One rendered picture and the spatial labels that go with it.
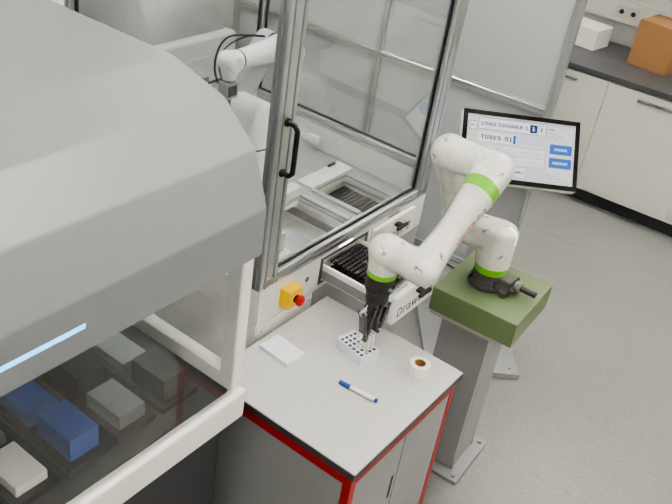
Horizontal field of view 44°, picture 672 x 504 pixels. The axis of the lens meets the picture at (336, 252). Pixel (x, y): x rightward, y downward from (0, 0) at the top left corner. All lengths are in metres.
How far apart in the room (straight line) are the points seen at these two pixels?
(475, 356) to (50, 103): 1.91
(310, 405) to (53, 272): 1.15
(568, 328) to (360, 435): 2.25
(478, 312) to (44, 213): 1.75
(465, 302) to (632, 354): 1.73
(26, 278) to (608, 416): 3.03
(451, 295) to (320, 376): 0.61
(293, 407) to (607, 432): 1.86
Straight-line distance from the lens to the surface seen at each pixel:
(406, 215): 3.33
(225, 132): 1.99
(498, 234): 2.97
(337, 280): 2.95
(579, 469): 3.81
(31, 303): 1.66
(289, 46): 2.33
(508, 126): 3.71
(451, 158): 2.70
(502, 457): 3.72
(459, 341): 3.19
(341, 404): 2.62
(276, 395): 2.61
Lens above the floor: 2.53
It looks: 32 degrees down
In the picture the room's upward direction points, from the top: 9 degrees clockwise
